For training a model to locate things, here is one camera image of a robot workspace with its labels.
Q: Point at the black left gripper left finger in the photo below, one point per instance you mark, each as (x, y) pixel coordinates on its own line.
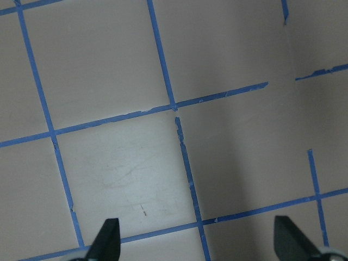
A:
(107, 244)

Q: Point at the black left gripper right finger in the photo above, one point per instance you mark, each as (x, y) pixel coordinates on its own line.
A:
(290, 243)

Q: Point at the brown paper table mat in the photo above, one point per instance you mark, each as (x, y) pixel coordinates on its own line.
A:
(193, 122)

